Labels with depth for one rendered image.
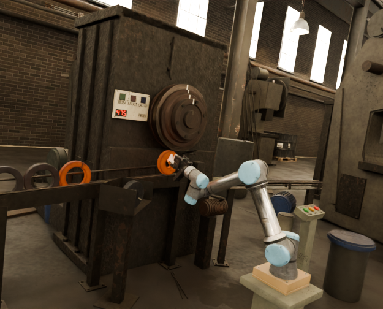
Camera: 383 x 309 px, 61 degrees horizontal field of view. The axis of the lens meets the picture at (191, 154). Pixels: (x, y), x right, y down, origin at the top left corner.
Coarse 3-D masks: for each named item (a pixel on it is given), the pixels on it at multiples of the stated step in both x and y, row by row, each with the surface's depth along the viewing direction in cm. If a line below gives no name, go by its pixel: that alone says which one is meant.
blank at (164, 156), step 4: (164, 152) 203; (168, 152) 204; (172, 152) 206; (160, 156) 202; (164, 156) 202; (168, 156) 204; (160, 160) 201; (164, 160) 203; (160, 164) 201; (164, 164) 203; (160, 168) 202; (164, 168) 204; (168, 168) 206; (172, 168) 208; (164, 172) 204; (168, 172) 206; (172, 172) 209
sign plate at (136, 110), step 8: (128, 96) 212; (136, 96) 216; (144, 96) 220; (120, 104) 209; (128, 104) 213; (136, 104) 217; (144, 104) 221; (112, 112) 208; (120, 112) 210; (128, 112) 214; (136, 112) 218; (144, 112) 222; (144, 120) 223
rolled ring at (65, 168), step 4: (64, 164) 184; (68, 164) 182; (72, 164) 184; (76, 164) 185; (80, 164) 187; (84, 164) 188; (64, 168) 181; (68, 168) 183; (84, 168) 189; (88, 168) 190; (60, 172) 181; (64, 172) 182; (84, 172) 192; (88, 172) 191; (60, 176) 180; (64, 176) 182; (84, 176) 192; (88, 176) 191; (60, 180) 181; (64, 180) 182; (84, 180) 191; (88, 180) 192; (60, 184) 183; (64, 184) 183
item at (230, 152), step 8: (224, 144) 496; (232, 144) 489; (240, 144) 488; (248, 144) 492; (216, 152) 514; (224, 152) 495; (232, 152) 490; (240, 152) 489; (248, 152) 495; (216, 160) 510; (224, 160) 496; (232, 160) 490; (240, 160) 491; (248, 160) 498; (216, 168) 508; (224, 168) 496; (232, 168) 492; (216, 176) 507; (224, 192) 497; (240, 192) 500
